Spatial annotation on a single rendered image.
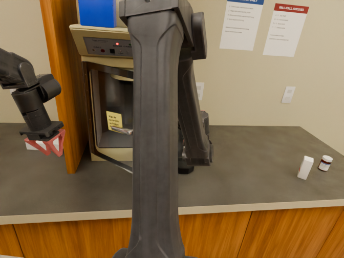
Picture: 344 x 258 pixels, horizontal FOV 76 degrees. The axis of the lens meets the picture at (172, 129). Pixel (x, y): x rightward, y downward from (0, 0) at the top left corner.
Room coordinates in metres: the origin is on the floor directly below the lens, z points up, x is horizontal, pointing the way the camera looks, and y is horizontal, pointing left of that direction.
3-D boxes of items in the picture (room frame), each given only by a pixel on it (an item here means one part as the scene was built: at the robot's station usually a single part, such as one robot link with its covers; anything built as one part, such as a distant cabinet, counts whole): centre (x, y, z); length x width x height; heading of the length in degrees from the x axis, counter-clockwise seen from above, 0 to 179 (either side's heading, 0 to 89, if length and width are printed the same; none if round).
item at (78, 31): (0.80, 0.19, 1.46); 0.32 x 0.11 x 0.10; 100
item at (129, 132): (0.68, 0.16, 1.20); 0.10 x 0.05 x 0.03; 61
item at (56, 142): (0.93, 0.60, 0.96); 0.16 x 0.12 x 0.04; 93
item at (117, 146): (0.74, 0.21, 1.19); 0.30 x 0.01 x 0.40; 61
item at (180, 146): (0.84, -0.06, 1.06); 0.11 x 0.11 x 0.21
